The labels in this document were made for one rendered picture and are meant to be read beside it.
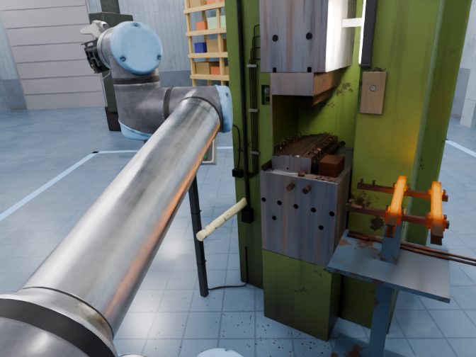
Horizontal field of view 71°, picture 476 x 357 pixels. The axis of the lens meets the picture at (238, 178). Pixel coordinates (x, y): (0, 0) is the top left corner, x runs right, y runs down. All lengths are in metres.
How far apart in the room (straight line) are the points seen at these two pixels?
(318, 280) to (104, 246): 1.52
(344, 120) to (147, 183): 1.67
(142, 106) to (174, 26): 9.49
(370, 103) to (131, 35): 1.11
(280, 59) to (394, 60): 0.45
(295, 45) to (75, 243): 1.30
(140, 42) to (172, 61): 9.51
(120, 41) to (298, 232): 1.25
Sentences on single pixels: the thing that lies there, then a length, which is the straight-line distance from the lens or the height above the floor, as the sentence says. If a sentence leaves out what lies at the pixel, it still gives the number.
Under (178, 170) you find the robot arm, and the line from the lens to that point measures 0.42.
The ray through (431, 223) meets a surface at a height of 0.95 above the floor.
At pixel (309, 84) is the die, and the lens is 1.48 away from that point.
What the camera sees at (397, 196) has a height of 0.96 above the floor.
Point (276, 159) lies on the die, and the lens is 1.62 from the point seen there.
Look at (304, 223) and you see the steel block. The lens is 1.62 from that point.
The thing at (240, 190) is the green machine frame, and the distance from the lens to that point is 1.97.
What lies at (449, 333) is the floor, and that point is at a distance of 2.26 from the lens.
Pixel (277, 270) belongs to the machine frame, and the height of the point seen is 0.36.
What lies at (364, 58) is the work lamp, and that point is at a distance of 1.52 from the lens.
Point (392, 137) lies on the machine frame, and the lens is 1.58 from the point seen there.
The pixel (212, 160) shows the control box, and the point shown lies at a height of 0.97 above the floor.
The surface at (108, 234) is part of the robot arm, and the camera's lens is 0.32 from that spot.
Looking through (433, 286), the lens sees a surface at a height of 0.69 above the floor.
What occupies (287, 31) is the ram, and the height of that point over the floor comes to 1.53.
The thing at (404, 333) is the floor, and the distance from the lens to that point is 2.17.
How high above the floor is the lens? 1.48
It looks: 22 degrees down
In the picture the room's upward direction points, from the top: 3 degrees counter-clockwise
